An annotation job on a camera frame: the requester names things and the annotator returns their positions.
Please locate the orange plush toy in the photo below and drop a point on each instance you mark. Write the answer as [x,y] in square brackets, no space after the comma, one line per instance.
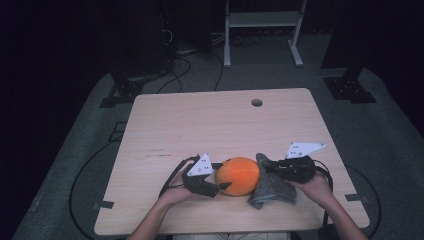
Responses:
[238,176]

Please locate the black stand with base plate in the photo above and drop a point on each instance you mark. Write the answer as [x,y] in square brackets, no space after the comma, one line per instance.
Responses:
[348,88]
[126,90]

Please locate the black tape strip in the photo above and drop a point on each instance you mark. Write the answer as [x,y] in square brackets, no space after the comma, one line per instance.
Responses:
[356,197]
[104,204]

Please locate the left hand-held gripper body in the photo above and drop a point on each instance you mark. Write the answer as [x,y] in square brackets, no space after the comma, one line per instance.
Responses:
[200,185]

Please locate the black cabinet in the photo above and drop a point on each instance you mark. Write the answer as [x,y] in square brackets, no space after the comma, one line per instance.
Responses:
[196,30]

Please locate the person's left hand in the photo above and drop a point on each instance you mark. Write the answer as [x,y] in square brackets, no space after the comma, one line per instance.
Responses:
[176,195]

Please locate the white metal stand frame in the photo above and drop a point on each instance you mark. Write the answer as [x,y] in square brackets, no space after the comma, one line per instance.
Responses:
[261,19]

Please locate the dark round object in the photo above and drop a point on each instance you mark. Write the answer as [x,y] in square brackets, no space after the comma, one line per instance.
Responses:
[326,233]

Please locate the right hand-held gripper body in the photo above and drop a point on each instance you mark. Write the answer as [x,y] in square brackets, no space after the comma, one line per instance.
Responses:
[296,168]

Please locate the person's right hand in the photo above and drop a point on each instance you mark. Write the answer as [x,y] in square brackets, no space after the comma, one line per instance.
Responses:
[315,191]

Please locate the person's trousers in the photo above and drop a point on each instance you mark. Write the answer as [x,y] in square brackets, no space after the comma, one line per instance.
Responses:
[233,237]

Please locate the grey towel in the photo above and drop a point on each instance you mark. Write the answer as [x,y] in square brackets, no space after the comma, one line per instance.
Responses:
[271,190]

